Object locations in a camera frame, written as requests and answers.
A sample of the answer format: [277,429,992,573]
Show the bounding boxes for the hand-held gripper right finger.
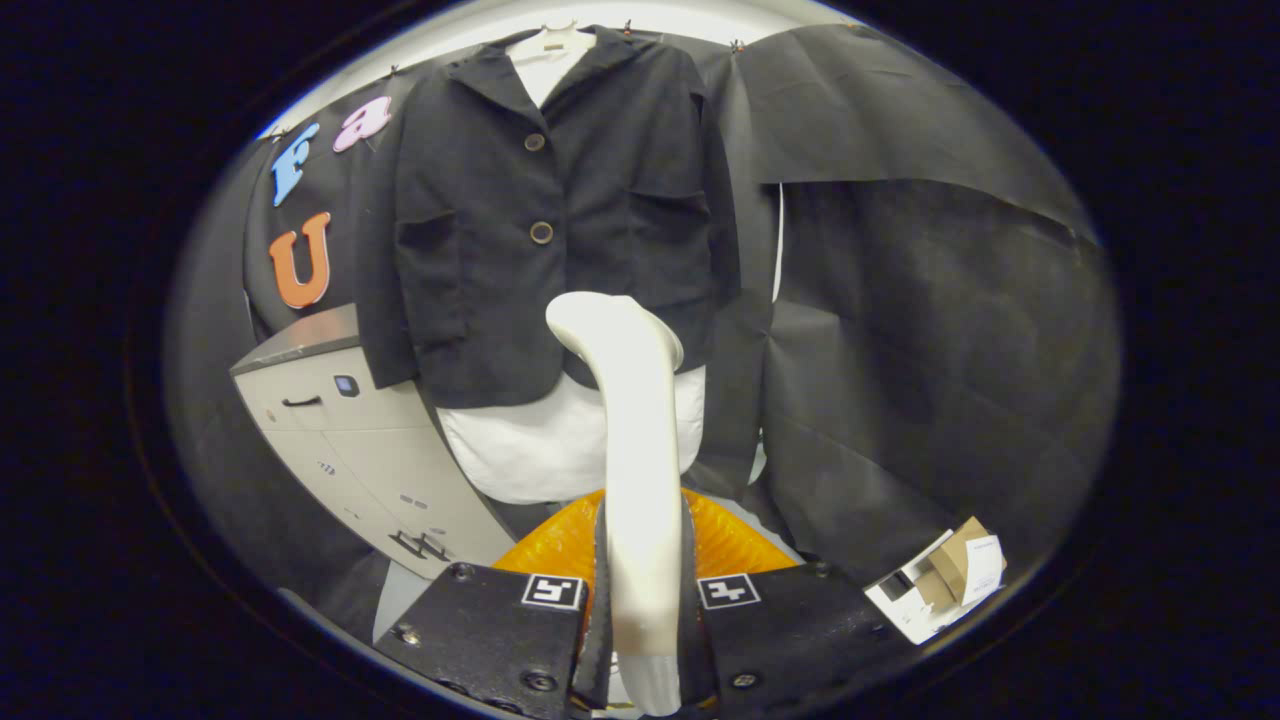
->
[683,487,913,719]

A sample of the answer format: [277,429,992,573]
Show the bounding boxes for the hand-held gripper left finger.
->
[372,490,614,720]

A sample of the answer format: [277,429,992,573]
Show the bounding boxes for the white shirt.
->
[437,28,707,504]

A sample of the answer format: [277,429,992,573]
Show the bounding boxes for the white garment steamer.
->
[546,291,686,718]

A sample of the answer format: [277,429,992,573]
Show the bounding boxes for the black blazer jacket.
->
[355,25,741,411]

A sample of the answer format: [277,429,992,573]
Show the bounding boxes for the white clothes hanger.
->
[520,18,599,51]

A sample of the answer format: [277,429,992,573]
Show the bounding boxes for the white flat box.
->
[865,558,966,646]

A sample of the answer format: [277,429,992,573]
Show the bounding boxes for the brown cardboard box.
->
[915,517,993,611]

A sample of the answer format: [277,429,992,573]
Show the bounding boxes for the grey filing cabinet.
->
[230,303,516,581]

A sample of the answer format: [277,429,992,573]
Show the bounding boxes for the black backdrop cloth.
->
[165,22,1121,641]

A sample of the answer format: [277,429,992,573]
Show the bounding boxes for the thin white cable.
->
[770,183,786,301]

